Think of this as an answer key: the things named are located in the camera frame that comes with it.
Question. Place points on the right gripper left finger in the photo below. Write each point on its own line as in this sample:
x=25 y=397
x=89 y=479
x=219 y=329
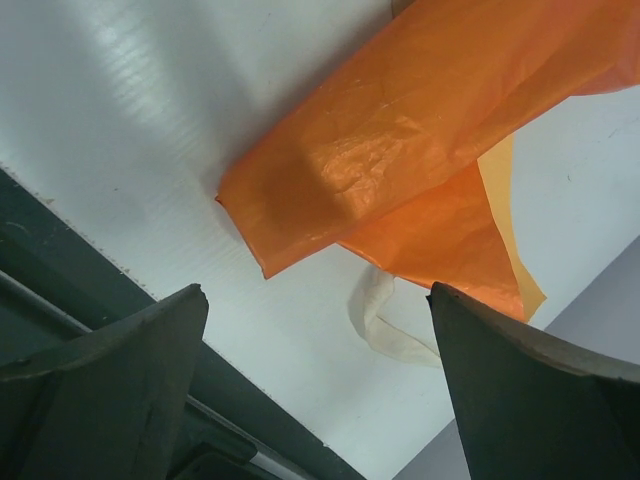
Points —
x=106 y=405

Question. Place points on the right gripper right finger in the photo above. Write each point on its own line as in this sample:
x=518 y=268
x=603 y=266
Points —
x=529 y=405

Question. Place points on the cream fabric ribbon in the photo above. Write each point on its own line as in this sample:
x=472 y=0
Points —
x=372 y=292

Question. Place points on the orange wrapping paper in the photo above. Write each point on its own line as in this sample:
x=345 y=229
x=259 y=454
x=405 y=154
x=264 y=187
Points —
x=403 y=155

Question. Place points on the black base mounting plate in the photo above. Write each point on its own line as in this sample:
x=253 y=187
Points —
x=49 y=258

